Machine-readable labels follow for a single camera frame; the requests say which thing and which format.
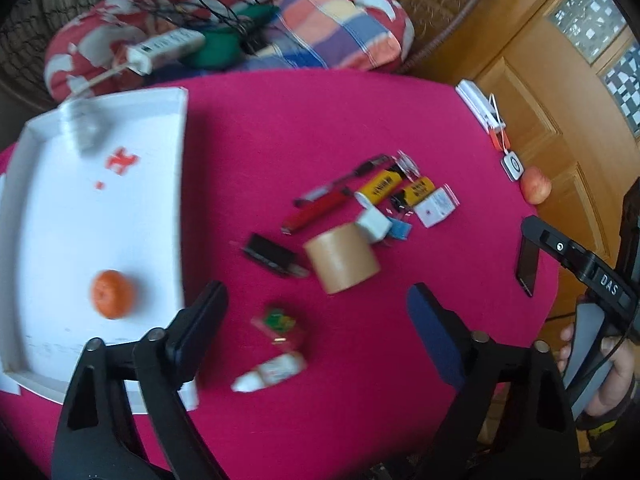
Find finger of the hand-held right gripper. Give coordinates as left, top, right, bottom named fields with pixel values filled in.
left=521, top=216, right=601, bottom=282

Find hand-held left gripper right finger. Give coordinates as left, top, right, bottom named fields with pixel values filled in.
left=406, top=282, right=583, bottom=480

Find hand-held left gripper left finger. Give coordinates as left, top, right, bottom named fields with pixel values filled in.
left=51, top=280, right=230, bottom=480

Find white cardboard box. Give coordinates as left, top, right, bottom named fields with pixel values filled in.
left=0, top=87, right=201, bottom=413

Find person's right hand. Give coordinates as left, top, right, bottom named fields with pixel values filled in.
left=559, top=325, right=638, bottom=418

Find black smartphone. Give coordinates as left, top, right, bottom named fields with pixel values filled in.
left=516, top=232, right=540, bottom=297

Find green and red packet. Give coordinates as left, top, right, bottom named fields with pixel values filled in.
left=251, top=305, right=301, bottom=346

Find small white bottle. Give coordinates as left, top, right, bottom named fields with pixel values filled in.
left=231, top=352, right=307, bottom=393

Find orange tangerine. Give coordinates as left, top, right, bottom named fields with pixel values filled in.
left=90, top=270, right=136, bottom=320

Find black usb stick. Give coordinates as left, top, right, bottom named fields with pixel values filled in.
left=242, top=232, right=311, bottom=279

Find small white square device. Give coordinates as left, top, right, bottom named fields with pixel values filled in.
left=501, top=151, right=524, bottom=181

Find brown tape roll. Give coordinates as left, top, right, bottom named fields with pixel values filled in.
left=303, top=223, right=381, bottom=295

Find small zip bag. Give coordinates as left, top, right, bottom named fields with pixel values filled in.
left=415, top=186, right=460, bottom=230

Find yellow and black battery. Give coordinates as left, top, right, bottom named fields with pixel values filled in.
left=391, top=176, right=435, bottom=209

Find white power bank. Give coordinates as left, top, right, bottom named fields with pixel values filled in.
left=456, top=79, right=501, bottom=128

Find wooden door with glass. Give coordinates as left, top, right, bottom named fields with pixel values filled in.
left=415, top=0, right=640, bottom=321

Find clear plastic clip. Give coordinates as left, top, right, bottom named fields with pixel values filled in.
left=395, top=150, right=421, bottom=178

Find black pen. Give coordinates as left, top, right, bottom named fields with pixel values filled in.
left=294, top=155, right=393, bottom=207

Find red tablecloth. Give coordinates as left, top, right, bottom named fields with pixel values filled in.
left=0, top=67, right=561, bottom=480

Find clear plastic object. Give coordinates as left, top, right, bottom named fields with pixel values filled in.
left=57, top=102, right=103, bottom=153

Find green cushion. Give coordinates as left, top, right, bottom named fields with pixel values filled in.
left=180, top=5, right=278, bottom=70

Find white power strip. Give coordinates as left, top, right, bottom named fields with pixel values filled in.
left=65, top=28, right=206, bottom=101

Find wicker hanging chair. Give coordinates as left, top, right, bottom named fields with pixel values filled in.
left=0, top=0, right=501, bottom=116

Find red and white seat cushion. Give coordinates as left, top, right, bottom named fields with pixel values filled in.
left=44, top=0, right=416, bottom=106

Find plaid blanket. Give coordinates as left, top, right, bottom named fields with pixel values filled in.
left=250, top=0, right=406, bottom=71

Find black cable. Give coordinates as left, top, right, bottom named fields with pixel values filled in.
left=135, top=0, right=281, bottom=56

